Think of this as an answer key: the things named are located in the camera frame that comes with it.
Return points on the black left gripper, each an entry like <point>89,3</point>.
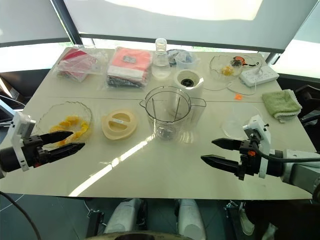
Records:
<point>32,150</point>

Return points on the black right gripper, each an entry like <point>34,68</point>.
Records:
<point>250,160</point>

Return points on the orange slices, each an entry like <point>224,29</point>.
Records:
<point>71,122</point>

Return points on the cream blender lid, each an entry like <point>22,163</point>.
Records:
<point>119,125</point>

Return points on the clear blender jar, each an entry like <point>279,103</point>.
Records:
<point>166,125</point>

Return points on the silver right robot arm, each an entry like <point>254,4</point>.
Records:
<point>297,167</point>

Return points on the yellow-orange food pieces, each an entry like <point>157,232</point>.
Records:
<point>228,70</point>

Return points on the clear plastic bowl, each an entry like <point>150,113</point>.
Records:
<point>233,125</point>

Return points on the scalloped glass bowl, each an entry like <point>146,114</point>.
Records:
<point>50,115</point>

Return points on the small orange scrap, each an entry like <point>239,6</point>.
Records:
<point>237,97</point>

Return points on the white shoe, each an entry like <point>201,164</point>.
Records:
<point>246,222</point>

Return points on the white robot leg cover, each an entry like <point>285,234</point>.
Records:
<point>122,220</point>
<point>191,220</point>

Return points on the white cup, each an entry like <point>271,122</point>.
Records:
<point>195,86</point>

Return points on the green folded towel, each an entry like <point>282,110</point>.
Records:
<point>281,103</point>

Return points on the plastic bag with red cloths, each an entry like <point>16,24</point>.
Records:
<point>75,63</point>

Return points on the round glass bowl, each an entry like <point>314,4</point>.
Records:
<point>216,71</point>

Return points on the white power strip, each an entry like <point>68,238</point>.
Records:
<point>258,75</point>

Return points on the orange black tape measure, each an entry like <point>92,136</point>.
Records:
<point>237,61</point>

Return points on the clear plastic measuring cup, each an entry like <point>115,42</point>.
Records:
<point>186,62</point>

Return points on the black chair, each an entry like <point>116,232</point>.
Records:
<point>310,100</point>

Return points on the plastic bag with pink cloths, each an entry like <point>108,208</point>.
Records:
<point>130,67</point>

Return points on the clear glass flask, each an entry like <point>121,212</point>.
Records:
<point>161,65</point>

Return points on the plastic bag with blue item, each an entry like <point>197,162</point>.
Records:
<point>172,55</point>

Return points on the dark rounded robot torso edge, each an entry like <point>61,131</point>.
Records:
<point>140,236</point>

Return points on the wide grey roller blind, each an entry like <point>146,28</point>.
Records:
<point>175,27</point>

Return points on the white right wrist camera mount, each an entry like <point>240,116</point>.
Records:
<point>260,126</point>

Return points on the black window post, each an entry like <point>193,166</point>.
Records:
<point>67,22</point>

